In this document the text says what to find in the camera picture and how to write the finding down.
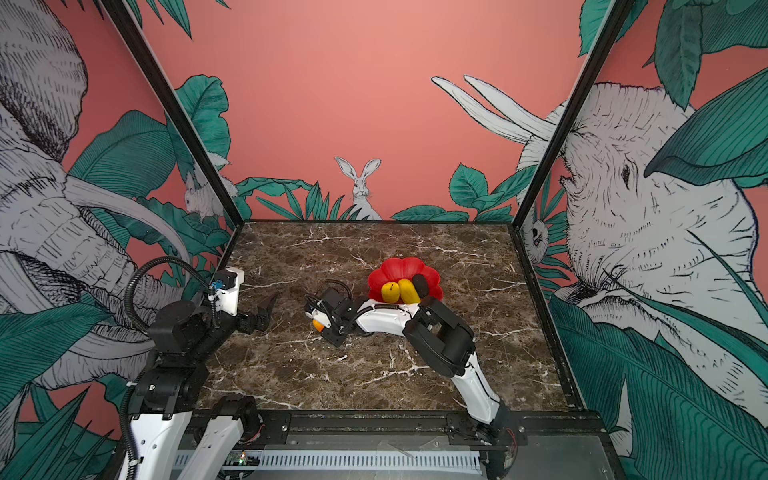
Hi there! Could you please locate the red flower-shaped fruit bowl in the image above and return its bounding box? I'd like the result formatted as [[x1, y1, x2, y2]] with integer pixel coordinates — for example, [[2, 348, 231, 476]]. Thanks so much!
[[368, 257, 444, 302]]

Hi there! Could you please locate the dark fake avocado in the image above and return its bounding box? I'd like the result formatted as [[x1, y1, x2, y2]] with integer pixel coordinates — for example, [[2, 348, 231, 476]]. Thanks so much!
[[411, 274, 430, 299]]

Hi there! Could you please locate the yellow fake apple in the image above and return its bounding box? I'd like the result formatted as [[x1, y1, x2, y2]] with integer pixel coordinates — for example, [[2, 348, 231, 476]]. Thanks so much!
[[381, 282, 400, 304]]

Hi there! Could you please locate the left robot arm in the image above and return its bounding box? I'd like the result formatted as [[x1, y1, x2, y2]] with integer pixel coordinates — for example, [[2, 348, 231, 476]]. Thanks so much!
[[117, 295, 290, 479]]

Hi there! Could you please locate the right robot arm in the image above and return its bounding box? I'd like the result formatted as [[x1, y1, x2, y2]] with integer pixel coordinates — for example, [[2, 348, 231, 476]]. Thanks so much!
[[304, 287, 516, 445]]

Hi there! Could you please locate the white ventilation grille strip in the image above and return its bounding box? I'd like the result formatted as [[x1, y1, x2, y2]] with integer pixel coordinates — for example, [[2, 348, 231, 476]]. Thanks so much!
[[170, 449, 483, 472]]

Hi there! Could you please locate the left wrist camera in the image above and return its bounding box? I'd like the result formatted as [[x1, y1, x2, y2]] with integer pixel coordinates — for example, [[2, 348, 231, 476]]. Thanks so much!
[[209, 267, 245, 317]]

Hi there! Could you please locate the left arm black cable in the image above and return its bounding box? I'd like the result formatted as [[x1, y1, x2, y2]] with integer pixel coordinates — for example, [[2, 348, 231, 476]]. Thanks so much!
[[118, 254, 217, 480]]

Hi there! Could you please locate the black front rail frame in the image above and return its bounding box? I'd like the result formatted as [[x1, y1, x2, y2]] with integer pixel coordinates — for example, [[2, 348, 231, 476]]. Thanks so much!
[[98, 409, 625, 480]]

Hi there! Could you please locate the left black frame post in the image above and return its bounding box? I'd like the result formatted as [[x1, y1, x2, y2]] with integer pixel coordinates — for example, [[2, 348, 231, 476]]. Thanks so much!
[[98, 0, 244, 228]]

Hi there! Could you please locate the black frame post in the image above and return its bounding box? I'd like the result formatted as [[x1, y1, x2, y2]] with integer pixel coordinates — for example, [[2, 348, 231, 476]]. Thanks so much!
[[512, 0, 634, 231], [98, 0, 244, 228]]

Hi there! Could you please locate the right black frame post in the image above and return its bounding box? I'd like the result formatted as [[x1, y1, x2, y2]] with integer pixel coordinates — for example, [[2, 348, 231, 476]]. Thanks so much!
[[512, 0, 634, 231]]

